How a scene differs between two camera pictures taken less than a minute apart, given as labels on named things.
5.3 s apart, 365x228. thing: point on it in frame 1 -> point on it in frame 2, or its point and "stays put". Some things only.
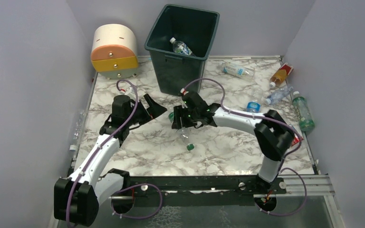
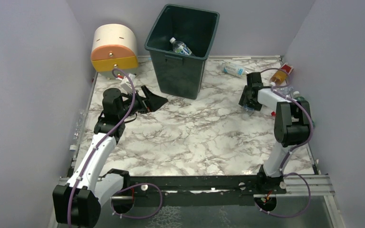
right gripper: (180, 118) -> (246, 99)
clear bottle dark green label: (180, 47) stays put
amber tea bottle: (281, 74) stays put
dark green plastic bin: (179, 39) stays put
